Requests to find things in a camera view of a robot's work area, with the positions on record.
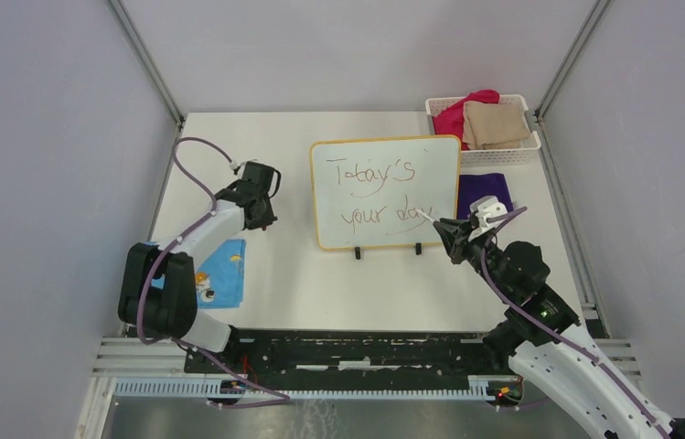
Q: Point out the purple cloth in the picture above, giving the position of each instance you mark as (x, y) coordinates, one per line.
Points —
(471, 188)

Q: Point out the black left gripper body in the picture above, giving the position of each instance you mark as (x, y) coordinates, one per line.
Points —
(264, 198)

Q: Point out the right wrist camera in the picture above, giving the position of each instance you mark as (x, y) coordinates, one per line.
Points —
(487, 212)

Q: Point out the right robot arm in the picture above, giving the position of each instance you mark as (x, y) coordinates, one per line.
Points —
(543, 340)

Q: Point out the blue patterned cloth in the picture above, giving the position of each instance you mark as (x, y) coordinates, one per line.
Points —
(219, 279)

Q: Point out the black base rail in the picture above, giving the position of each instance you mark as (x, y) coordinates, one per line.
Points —
(318, 360)

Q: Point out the red cloth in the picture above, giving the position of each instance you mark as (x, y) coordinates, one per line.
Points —
(451, 120)

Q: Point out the yellow framed whiteboard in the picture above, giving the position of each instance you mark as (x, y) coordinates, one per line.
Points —
(365, 191)

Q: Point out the red capped whiteboard marker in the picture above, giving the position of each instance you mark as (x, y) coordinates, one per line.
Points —
(425, 215)

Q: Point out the beige cloth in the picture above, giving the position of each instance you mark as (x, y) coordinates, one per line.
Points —
(493, 126)

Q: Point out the white perforated basket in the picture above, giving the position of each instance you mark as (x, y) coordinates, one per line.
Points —
(528, 150)

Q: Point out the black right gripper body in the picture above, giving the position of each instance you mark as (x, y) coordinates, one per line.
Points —
(471, 248)

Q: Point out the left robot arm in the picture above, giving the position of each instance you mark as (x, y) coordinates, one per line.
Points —
(159, 294)

